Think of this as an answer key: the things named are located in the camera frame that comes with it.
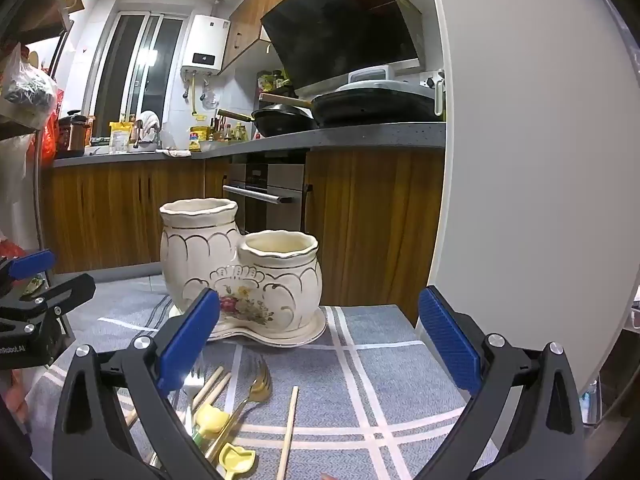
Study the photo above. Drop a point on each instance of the wooden upper cabinets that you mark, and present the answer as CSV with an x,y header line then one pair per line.
x,y
250,10

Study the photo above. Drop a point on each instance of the white water heater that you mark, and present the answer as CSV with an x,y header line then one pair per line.
x,y
205,42

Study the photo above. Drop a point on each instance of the white refrigerator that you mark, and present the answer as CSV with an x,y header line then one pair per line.
x,y
525,160

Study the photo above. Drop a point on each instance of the group of condiment bottles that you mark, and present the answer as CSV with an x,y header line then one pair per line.
x,y
227,132

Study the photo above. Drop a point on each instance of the grey pan lid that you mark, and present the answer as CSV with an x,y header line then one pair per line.
x,y
390,86

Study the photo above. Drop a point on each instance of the wooden lower cabinets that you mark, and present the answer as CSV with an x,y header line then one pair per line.
x,y
375,210

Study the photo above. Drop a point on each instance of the round woven lid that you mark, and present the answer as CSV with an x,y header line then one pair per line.
x,y
33,57

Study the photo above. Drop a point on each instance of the black range hood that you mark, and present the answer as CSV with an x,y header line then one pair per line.
x,y
340,25

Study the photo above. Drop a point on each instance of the built-in steel oven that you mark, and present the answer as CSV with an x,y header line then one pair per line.
x,y
280,180

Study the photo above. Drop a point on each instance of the dish rag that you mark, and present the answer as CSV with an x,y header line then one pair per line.
x,y
175,152

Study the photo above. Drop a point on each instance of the dark red pressure cooker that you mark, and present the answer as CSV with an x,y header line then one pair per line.
x,y
75,135

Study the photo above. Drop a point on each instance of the black wok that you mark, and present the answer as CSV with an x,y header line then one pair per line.
x,y
285,120

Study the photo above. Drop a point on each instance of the yellow container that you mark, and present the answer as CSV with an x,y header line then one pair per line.
x,y
199,136

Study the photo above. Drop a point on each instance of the clear bag of greens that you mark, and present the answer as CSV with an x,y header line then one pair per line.
x,y
25,90

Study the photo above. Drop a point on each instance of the small red plastic bag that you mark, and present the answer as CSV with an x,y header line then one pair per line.
x,y
10,250

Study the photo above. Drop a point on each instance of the white wall socket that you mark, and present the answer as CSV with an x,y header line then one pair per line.
x,y
430,80

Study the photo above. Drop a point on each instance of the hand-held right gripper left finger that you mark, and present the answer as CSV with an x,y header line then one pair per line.
x,y
187,342

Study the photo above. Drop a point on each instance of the wooden cabinets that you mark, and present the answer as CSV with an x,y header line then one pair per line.
x,y
375,210
250,10

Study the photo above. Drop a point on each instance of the large red plastic bag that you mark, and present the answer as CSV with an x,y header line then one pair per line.
x,y
49,135

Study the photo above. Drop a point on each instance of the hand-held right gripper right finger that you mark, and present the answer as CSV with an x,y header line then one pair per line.
x,y
447,340

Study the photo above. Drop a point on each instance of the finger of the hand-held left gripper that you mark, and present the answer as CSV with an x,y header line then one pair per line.
x,y
32,264
70,287

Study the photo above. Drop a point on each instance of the oil bottle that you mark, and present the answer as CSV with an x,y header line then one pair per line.
x,y
440,95

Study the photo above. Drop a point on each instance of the white plastic bag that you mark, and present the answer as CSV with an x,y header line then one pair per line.
x,y
15,185

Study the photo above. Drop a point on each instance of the white cloth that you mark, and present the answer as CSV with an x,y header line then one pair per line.
x,y
149,121

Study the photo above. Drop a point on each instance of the grey checked cloth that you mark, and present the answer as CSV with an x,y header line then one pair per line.
x,y
380,385

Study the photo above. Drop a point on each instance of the white kitchen appliance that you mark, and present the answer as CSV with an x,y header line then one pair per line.
x,y
370,74

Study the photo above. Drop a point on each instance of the large black frying pan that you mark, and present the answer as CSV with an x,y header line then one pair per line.
x,y
380,107

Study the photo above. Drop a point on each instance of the cream ceramic double utensil holder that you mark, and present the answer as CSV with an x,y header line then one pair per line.
x,y
280,280

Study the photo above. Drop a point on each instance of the gold fork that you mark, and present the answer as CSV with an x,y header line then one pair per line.
x,y
257,390

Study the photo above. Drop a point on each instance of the metal shelf rack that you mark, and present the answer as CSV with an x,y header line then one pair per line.
x,y
30,15

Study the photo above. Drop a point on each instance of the grey kitchen countertop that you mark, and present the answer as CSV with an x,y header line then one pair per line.
x,y
375,135

